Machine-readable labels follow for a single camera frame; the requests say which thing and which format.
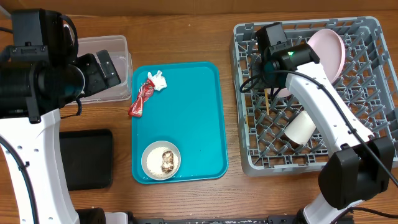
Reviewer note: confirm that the clear plastic bin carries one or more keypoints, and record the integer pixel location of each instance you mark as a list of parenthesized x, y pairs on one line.
[(116, 45)]

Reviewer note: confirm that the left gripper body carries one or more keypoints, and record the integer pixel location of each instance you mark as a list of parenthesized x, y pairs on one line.
[(94, 79)]

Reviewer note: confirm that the grey dishwasher rack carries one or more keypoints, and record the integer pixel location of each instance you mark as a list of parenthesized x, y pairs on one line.
[(367, 84)]

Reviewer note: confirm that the brown food piece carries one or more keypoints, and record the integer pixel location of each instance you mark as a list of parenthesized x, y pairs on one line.
[(167, 162)]

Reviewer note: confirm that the black plastic tray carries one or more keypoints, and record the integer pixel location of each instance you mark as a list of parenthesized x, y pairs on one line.
[(87, 158)]

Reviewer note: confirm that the grey bowl with rice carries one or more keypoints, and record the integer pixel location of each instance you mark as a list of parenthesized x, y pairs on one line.
[(152, 160)]

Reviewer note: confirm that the teal serving tray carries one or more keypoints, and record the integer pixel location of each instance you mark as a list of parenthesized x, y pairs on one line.
[(189, 114)]

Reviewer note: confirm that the pink round plate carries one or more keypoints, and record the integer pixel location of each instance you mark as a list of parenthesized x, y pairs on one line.
[(330, 48)]

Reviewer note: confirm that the white tissue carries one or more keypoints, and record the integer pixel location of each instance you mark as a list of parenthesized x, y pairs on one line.
[(158, 80)]

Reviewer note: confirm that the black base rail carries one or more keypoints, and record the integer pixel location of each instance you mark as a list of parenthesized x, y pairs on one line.
[(273, 219)]

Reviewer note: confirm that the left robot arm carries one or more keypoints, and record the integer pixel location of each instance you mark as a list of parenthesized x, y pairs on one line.
[(41, 72)]

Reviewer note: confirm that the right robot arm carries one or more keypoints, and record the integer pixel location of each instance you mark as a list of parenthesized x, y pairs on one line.
[(359, 165)]

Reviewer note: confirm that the red snack wrapper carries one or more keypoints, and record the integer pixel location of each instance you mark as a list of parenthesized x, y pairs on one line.
[(145, 92)]

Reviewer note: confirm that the pink small bowl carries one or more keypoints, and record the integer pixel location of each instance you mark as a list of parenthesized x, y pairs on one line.
[(279, 92)]

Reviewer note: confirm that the white paper cup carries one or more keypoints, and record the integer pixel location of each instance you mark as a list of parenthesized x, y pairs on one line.
[(300, 129)]

